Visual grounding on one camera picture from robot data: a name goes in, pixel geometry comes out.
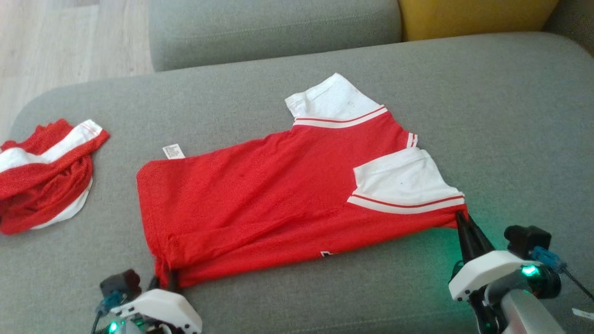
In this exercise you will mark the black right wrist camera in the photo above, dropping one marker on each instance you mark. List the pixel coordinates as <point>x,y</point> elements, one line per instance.
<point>526,239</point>

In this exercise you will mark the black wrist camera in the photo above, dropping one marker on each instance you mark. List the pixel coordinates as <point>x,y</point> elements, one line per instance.
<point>526,239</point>
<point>120,283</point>

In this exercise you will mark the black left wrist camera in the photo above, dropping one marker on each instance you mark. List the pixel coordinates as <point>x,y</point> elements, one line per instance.
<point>120,283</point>

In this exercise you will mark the dark grey sofa cushion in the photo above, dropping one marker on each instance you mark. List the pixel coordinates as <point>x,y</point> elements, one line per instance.
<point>573,23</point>

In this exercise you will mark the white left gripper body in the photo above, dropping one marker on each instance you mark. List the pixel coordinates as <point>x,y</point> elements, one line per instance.
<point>167,308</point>

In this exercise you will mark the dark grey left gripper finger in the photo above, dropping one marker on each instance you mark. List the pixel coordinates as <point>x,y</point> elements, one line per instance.
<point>156,283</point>
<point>173,280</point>

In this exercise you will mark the red shorts with white band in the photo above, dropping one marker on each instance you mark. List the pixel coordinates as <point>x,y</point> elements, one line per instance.
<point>41,190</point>

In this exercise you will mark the large yellow sofa back cushion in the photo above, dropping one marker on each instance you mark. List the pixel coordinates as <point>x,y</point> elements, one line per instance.
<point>473,18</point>

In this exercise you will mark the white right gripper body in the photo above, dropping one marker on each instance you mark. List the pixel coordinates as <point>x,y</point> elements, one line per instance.
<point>482,271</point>

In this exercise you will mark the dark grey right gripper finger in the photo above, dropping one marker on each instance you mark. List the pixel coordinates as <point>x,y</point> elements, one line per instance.
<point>478,246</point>
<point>465,243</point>

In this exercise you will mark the red shirt with white sleeves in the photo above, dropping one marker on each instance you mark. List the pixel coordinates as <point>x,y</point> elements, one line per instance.
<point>260,195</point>

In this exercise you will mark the large grey sofa seat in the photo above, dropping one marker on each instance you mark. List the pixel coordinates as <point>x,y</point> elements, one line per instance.
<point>278,306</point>

